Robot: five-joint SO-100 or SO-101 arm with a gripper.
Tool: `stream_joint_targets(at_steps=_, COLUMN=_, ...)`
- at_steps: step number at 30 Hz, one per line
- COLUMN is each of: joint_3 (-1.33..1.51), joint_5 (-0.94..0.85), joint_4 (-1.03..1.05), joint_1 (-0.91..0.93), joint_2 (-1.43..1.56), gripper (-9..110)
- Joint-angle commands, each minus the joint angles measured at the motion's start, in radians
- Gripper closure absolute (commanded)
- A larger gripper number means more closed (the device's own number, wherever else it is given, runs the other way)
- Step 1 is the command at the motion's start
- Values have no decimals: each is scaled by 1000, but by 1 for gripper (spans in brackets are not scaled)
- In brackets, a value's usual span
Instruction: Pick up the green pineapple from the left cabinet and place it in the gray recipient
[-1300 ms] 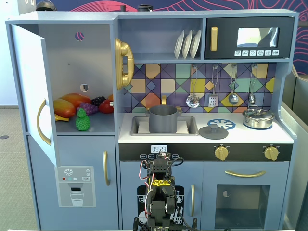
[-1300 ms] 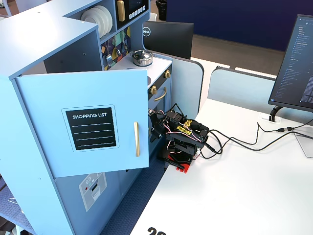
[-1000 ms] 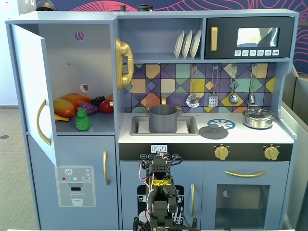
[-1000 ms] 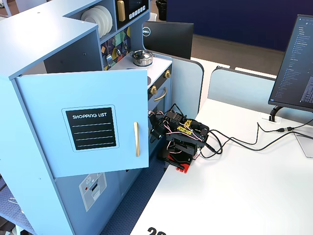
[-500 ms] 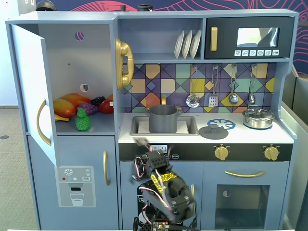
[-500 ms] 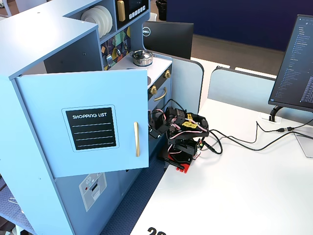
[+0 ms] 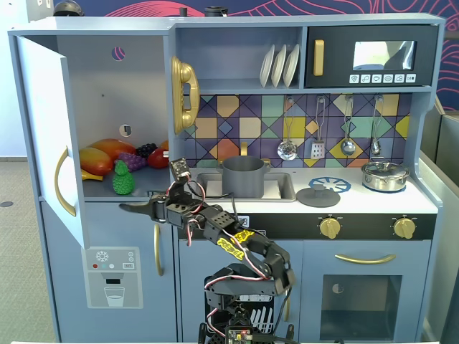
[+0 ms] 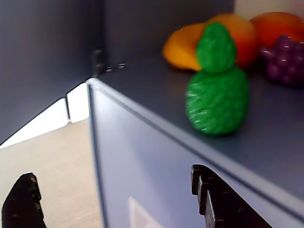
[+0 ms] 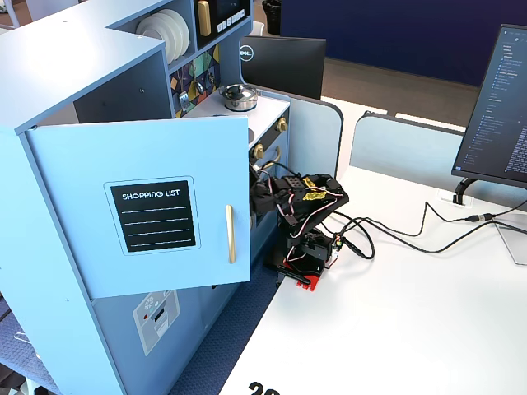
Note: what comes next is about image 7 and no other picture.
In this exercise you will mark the orange toy fruit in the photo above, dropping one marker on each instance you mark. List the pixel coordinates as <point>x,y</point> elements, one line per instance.
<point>165,145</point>

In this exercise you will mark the blue toy play kitchen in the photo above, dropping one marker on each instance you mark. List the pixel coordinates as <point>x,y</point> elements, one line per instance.
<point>107,25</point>

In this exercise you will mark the blue freezer door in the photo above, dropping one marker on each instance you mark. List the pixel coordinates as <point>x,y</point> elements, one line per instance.
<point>107,229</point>

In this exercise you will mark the yellow toy banana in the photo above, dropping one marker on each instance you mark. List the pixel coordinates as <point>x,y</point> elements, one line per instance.
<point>91,176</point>

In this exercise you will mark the dark toy blackberries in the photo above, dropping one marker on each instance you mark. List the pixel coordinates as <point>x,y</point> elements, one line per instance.
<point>147,149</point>

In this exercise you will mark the small black cylinder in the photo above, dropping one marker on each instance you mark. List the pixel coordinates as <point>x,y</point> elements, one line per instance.
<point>183,11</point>

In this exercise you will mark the purple toy grapes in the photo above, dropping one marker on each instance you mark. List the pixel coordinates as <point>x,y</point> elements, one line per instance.
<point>134,161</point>

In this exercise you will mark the white toy plate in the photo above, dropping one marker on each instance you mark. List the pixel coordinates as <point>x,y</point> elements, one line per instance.
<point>278,68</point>
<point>266,68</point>
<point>291,66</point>

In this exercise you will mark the gold toy faucet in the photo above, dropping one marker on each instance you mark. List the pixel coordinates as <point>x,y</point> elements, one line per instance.
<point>244,148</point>

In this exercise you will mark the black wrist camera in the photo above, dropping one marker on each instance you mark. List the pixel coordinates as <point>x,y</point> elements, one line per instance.
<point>179,170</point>

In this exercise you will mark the metal ladle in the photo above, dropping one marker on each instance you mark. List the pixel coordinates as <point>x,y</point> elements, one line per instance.
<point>348,147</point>

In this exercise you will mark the red orange toy mango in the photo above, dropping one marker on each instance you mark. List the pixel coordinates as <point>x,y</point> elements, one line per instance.
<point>114,147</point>

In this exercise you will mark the red toy apple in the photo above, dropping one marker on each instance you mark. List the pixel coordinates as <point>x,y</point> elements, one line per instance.
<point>157,159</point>

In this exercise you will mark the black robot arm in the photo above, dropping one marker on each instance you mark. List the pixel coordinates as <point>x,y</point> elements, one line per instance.
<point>272,258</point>

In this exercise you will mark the black round container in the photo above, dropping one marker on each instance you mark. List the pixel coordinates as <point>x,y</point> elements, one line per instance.
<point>215,11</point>

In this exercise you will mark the metal slotted spatula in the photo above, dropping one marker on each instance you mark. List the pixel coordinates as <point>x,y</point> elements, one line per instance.
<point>317,150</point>

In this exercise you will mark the black toy microwave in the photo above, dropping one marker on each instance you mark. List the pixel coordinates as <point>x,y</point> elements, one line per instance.
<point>337,53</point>

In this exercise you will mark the blue stove burner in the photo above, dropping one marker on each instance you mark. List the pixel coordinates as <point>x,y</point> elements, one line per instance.
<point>340,184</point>

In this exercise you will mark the blue cabinet door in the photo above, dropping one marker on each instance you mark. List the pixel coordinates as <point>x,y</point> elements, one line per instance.
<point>43,107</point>

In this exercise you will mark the gray toy cooking pot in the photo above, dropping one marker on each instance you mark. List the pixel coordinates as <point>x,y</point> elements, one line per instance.
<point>244,175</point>

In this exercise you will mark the blue oven door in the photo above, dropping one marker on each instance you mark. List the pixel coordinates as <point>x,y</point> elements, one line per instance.
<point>312,286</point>

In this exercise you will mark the metal skimmer spoon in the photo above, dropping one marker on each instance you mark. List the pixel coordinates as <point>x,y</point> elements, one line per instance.
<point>287,150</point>

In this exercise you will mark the steel pot with lid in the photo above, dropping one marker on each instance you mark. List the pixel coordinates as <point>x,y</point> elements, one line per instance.
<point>385,177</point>

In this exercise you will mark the gold stove knob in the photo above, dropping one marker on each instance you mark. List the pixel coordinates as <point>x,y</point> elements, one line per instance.
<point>330,227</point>
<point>404,227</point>

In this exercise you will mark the gray toy sink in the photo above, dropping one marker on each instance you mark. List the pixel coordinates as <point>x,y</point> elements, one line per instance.
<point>283,182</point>

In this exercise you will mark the yellow orange toy mango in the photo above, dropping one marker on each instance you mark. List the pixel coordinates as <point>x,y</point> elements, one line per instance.
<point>95,161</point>

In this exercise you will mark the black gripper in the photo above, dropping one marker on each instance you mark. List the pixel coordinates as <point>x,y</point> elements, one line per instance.
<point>156,210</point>

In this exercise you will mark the black helmet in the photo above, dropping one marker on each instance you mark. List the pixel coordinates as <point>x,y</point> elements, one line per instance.
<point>70,8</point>

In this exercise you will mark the gold toy telephone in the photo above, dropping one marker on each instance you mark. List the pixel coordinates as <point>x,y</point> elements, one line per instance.
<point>184,93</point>

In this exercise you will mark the gray pot lid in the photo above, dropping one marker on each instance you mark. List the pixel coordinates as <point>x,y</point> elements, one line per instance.
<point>317,199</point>

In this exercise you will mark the green toy pineapple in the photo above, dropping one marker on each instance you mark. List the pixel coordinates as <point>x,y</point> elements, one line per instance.
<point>123,182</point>

